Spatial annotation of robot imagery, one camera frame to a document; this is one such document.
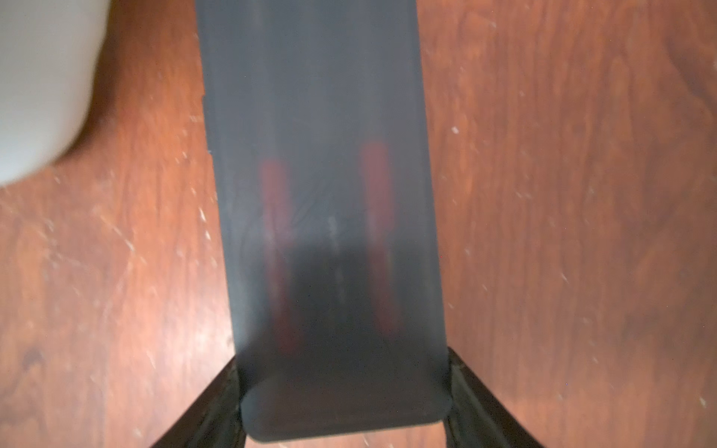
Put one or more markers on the white storage bin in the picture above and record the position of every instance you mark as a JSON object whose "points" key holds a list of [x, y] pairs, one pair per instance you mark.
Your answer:
{"points": [[49, 54]]}

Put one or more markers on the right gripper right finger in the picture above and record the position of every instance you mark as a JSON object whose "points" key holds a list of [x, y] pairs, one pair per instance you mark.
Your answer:
{"points": [[477, 419]]}

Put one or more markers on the black pencil case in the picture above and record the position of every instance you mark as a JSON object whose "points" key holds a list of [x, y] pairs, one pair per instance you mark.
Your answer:
{"points": [[316, 124]]}

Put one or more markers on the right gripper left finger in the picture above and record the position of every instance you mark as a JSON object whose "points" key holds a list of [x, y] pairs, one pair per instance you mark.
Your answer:
{"points": [[214, 419]]}

